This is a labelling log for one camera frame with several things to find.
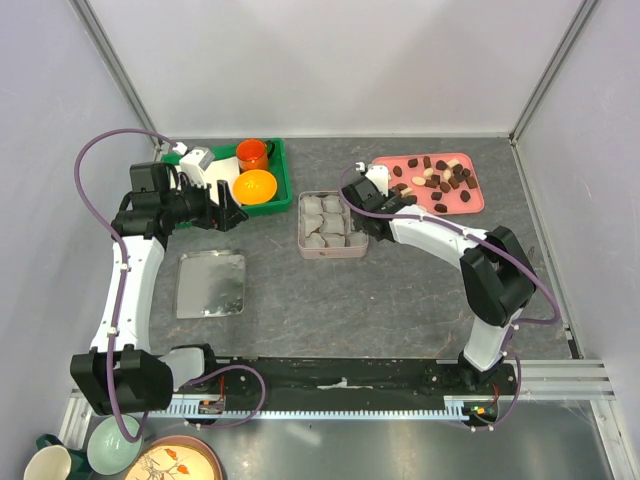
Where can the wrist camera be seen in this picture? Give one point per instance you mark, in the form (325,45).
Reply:
(195,163)
(377,174)

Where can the silver tin lid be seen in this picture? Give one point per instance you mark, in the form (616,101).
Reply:
(210,284)

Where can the light green bowl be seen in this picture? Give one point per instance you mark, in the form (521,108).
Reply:
(108,452)

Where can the yellow bowl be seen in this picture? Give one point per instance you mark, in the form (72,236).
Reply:
(255,187)

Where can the green plastic bin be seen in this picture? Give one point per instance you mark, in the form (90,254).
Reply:
(278,166)

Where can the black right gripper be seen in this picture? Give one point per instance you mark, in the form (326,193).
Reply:
(392,194)

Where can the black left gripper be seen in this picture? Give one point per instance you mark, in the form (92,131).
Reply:
(232,213)

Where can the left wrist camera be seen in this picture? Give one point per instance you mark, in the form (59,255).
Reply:
(195,163)

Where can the pink chocolate tin box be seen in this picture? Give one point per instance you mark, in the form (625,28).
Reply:
(326,228)

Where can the cream and green mug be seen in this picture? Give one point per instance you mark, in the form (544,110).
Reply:
(53,460)

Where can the pink painted plate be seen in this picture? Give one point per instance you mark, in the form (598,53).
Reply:
(177,457)

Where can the pink tray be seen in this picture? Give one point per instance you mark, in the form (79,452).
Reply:
(451,188)

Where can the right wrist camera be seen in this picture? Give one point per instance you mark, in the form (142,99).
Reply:
(377,174)

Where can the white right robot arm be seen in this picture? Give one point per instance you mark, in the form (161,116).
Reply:
(490,263)

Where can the orange mug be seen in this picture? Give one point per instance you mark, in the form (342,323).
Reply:
(254,154)

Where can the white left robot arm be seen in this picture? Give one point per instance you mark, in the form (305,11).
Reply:
(119,374)

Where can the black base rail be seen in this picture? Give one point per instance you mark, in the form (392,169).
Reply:
(359,388)

